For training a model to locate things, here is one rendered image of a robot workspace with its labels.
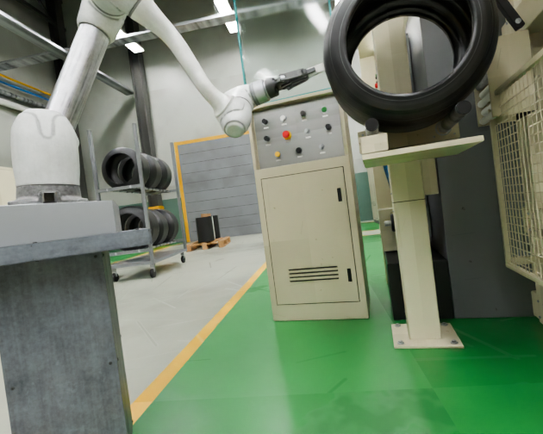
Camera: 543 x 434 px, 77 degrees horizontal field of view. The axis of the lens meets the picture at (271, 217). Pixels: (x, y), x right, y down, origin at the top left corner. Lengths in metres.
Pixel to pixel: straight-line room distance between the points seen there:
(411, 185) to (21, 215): 1.37
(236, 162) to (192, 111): 2.10
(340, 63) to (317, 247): 1.03
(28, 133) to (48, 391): 0.67
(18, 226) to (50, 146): 0.25
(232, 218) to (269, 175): 8.52
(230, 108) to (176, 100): 10.27
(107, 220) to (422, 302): 1.29
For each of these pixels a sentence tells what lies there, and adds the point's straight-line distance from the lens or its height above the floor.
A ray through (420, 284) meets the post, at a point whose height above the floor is 0.25.
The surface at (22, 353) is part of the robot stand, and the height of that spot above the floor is 0.38.
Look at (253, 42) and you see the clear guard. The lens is 2.25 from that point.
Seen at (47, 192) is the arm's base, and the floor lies 0.77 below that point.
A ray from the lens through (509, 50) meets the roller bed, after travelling 1.69.
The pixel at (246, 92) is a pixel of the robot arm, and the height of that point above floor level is 1.12.
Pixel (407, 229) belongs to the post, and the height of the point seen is 0.50.
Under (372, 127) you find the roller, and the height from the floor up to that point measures 0.89.
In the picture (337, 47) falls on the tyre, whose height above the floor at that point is 1.18.
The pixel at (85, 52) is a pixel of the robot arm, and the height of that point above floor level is 1.27.
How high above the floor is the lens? 0.66
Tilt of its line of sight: 1 degrees down
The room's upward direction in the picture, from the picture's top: 7 degrees counter-clockwise
